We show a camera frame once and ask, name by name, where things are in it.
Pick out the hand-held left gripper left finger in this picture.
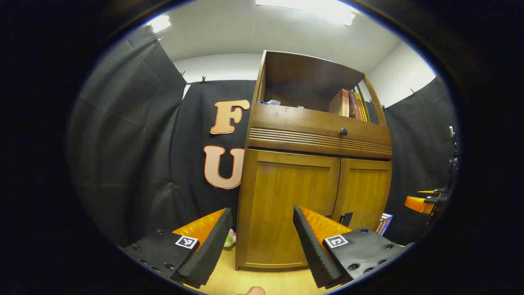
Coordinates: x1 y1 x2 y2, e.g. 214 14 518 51
119 208 234 289

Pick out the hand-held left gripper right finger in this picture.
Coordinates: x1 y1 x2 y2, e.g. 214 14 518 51
293 205 415 289

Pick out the wooden shoe cabinet door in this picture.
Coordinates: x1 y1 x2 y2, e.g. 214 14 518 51
245 148 341 269
332 158 393 236

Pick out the wooden double-door shoe cabinet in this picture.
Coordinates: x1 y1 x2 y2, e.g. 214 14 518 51
235 50 393 272

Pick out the yellow book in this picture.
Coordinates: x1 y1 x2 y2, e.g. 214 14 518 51
353 91 369 122

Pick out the maroon book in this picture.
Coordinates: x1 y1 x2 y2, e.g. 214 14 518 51
348 91 363 120

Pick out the black backdrop cloth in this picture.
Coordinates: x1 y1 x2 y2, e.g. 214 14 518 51
68 27 459 248

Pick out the tan book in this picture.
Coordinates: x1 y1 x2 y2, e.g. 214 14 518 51
329 88 350 118

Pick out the small ceiling light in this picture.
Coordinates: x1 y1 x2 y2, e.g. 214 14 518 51
147 14 172 34

